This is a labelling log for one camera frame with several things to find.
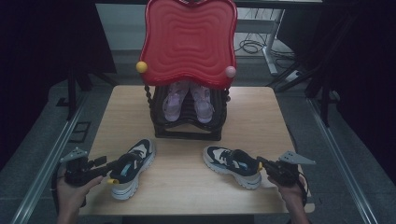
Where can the person's right hand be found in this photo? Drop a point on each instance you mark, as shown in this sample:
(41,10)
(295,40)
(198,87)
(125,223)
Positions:
(291,193)

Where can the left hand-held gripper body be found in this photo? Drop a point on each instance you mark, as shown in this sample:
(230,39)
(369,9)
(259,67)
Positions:
(77,171)

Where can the white power strip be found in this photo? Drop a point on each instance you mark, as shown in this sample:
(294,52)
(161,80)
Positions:
(294,76)

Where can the person's left hand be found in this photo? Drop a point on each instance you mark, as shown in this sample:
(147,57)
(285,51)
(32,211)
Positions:
(71,194)

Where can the black metal stand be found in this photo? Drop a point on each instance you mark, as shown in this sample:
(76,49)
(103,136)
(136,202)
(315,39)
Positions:
(73,90)
(323,93)

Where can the navy and white sneaker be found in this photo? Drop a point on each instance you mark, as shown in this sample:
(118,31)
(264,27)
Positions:
(134,169)
(232,165)

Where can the white metal desk frame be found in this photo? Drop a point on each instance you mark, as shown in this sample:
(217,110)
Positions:
(271,40)

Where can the dark floor hatch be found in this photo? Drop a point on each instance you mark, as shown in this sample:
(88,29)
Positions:
(80,132)

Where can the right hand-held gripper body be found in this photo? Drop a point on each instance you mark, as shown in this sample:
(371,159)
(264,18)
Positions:
(286,171)

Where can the metal floor rail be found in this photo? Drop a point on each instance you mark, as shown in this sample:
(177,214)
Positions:
(40,174)
(341,158)

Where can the red and black shoe rack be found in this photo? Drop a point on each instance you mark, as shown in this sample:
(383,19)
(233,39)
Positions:
(188,46)

